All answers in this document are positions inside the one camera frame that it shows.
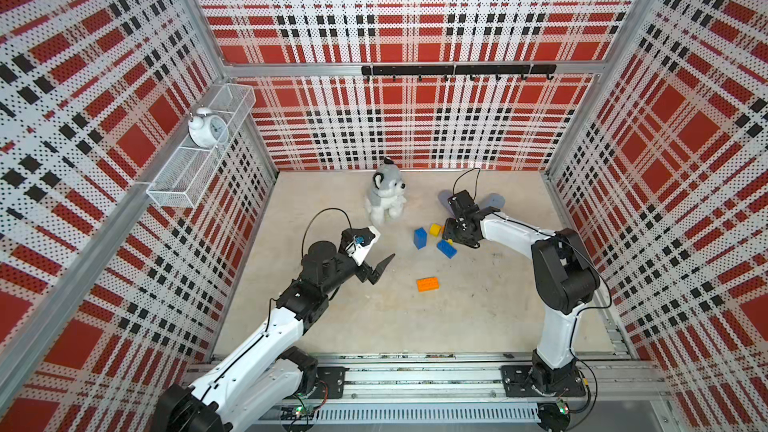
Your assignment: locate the long blue lego brick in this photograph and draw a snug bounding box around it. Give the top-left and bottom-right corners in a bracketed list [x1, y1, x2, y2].
[436, 240, 458, 259]

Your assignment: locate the yellow lego brick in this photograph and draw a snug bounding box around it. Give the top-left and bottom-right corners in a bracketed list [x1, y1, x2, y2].
[429, 223, 443, 237]

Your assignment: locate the blue square lego brick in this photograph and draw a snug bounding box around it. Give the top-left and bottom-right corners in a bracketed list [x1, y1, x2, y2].
[413, 227, 428, 250]

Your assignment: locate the long orange lego brick front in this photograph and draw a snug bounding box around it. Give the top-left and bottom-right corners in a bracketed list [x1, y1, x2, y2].
[416, 277, 440, 293]

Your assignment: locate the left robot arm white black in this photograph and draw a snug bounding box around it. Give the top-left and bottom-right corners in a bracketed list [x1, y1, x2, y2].
[150, 226, 392, 431]

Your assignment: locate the purple grey oval case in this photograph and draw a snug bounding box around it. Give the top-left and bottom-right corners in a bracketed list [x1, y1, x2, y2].
[438, 189, 455, 217]

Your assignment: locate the grey white husky plush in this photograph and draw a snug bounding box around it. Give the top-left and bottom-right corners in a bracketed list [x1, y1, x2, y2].
[365, 157, 407, 226]

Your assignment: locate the blue grey oval case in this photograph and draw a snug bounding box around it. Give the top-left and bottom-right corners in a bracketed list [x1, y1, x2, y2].
[478, 193, 505, 210]

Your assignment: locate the white alarm clock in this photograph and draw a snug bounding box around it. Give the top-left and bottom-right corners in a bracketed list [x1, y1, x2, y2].
[188, 107, 229, 149]

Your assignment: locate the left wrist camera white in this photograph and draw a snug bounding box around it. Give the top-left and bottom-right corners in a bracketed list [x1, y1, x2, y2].
[340, 228, 379, 266]

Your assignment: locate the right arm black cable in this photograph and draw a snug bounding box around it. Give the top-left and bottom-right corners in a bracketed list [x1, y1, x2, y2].
[451, 167, 482, 199]

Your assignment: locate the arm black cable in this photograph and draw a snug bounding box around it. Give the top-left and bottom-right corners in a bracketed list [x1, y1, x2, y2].
[451, 167, 482, 199]
[300, 207, 355, 253]

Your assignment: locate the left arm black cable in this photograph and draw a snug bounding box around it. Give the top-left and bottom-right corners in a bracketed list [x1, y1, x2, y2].
[300, 207, 355, 253]

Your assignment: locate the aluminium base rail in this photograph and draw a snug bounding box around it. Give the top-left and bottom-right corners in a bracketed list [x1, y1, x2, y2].
[248, 353, 684, 431]

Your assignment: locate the black hook rail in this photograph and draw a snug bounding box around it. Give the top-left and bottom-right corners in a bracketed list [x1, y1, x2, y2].
[361, 64, 557, 78]

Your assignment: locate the white wire mesh shelf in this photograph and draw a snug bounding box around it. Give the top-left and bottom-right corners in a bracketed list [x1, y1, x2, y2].
[147, 83, 255, 208]

